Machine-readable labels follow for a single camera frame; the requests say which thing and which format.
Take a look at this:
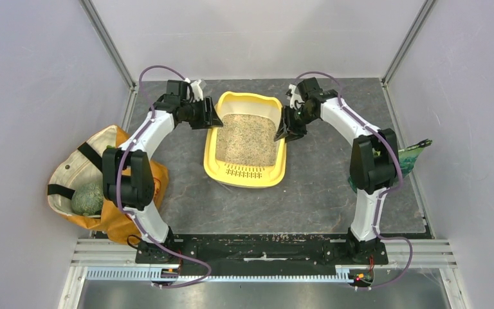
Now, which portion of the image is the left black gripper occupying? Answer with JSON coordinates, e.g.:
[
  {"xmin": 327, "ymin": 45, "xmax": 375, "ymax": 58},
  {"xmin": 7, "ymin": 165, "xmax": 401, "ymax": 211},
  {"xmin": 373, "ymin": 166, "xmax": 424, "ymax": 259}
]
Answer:
[{"xmin": 181, "ymin": 97, "xmax": 223, "ymax": 130}]

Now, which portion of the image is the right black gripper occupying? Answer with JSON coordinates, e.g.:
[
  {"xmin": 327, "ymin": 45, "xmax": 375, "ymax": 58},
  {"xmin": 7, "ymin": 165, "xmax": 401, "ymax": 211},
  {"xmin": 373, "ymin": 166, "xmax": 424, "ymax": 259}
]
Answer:
[{"xmin": 275, "ymin": 105, "xmax": 316, "ymax": 144}]

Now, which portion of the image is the yellow litter box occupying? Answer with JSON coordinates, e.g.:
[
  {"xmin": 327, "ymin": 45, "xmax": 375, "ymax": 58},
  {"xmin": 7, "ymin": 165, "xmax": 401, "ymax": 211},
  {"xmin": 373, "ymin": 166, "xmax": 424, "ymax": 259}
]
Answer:
[{"xmin": 203, "ymin": 91, "xmax": 287, "ymax": 189}]

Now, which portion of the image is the green litter bag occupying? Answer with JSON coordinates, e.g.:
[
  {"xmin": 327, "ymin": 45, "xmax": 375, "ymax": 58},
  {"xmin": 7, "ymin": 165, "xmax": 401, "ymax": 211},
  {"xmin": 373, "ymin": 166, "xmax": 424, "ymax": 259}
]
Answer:
[{"xmin": 347, "ymin": 135, "xmax": 432, "ymax": 194}]

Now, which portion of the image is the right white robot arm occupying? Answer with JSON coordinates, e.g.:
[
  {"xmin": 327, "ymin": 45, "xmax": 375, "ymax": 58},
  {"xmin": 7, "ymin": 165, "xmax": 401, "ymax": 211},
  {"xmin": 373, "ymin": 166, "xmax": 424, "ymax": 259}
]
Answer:
[{"xmin": 274, "ymin": 77, "xmax": 403, "ymax": 263}]

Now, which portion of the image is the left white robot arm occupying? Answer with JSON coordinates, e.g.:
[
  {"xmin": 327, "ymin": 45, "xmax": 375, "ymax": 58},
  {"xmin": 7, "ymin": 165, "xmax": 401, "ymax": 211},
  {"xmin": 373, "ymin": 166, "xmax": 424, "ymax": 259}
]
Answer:
[{"xmin": 102, "ymin": 79, "xmax": 223, "ymax": 263}]

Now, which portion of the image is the orange tote bag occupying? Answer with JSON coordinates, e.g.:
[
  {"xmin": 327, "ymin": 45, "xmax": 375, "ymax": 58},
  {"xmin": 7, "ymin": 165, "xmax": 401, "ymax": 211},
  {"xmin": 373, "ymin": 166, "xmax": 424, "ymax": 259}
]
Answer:
[{"xmin": 46, "ymin": 124, "xmax": 170, "ymax": 246}]

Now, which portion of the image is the green round melon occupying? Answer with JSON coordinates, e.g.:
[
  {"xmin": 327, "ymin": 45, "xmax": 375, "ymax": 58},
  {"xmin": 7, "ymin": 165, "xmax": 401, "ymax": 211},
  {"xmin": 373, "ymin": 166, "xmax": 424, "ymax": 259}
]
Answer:
[{"xmin": 71, "ymin": 182, "xmax": 104, "ymax": 216}]

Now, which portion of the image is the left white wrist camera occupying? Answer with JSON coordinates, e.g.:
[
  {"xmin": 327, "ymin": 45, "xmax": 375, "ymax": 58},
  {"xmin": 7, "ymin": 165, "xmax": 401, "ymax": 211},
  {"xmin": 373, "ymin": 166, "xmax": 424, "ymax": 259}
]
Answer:
[{"xmin": 184, "ymin": 78, "xmax": 206, "ymax": 102}]

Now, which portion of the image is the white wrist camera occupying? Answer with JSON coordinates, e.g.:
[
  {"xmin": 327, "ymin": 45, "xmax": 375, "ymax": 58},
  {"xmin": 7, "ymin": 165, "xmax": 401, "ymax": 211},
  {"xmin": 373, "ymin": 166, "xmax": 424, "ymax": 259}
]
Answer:
[
  {"xmin": 184, "ymin": 78, "xmax": 206, "ymax": 102},
  {"xmin": 286, "ymin": 84, "xmax": 304, "ymax": 109}
]

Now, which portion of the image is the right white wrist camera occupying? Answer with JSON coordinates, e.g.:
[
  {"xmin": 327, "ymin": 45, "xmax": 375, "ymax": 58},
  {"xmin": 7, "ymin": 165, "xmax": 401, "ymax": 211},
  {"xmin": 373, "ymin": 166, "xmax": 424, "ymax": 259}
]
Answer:
[{"xmin": 286, "ymin": 84, "xmax": 304, "ymax": 109}]

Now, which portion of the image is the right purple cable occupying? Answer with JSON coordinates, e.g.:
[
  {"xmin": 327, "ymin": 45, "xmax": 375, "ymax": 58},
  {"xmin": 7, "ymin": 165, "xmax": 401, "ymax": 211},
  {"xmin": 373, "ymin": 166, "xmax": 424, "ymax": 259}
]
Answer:
[{"xmin": 293, "ymin": 71, "xmax": 414, "ymax": 292}]

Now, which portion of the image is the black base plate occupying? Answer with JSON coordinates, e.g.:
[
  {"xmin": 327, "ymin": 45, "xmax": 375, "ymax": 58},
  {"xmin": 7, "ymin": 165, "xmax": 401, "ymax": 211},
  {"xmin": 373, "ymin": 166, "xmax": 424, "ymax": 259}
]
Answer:
[{"xmin": 135, "ymin": 233, "xmax": 388, "ymax": 277}]

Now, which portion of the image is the aluminium frame rail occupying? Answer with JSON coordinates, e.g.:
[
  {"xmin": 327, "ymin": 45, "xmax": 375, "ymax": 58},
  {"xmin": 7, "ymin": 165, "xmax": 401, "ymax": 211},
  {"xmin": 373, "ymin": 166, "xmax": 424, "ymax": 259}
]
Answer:
[{"xmin": 71, "ymin": 239, "xmax": 457, "ymax": 269}]

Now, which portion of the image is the slotted cable duct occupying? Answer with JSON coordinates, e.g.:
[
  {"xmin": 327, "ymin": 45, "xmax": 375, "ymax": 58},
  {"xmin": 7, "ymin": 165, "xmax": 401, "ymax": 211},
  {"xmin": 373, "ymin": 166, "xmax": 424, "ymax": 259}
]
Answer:
[{"xmin": 86, "ymin": 267, "xmax": 354, "ymax": 283}]

